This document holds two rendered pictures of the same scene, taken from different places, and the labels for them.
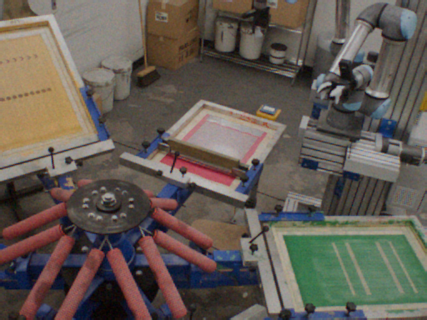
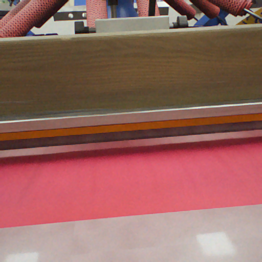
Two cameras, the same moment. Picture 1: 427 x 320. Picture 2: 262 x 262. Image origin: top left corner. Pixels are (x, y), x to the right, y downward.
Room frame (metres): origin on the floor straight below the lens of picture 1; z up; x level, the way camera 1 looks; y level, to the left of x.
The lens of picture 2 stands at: (2.33, -0.10, 1.07)
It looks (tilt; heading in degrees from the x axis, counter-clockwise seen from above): 18 degrees down; 155
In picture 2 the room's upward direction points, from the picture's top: 3 degrees counter-clockwise
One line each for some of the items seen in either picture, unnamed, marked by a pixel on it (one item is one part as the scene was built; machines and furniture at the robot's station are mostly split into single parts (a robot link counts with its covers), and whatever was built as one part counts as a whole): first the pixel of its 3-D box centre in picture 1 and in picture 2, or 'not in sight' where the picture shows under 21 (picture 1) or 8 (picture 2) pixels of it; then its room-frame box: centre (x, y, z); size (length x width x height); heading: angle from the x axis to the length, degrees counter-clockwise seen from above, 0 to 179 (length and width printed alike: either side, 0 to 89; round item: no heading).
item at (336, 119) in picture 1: (342, 114); not in sight; (2.17, -0.64, 1.31); 0.15 x 0.15 x 0.10
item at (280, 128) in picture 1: (217, 143); not in sight; (2.27, -0.03, 0.97); 0.79 x 0.58 x 0.04; 159
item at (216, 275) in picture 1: (259, 277); not in sight; (1.39, -0.26, 0.90); 1.24 x 0.06 x 0.06; 99
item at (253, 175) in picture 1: (248, 182); not in sight; (1.95, -0.20, 0.98); 0.30 x 0.05 x 0.07; 159
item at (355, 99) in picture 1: (350, 95); not in sight; (1.89, -0.57, 1.56); 0.11 x 0.08 x 0.11; 52
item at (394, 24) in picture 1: (384, 65); not in sight; (2.09, -0.75, 1.63); 0.15 x 0.12 x 0.55; 52
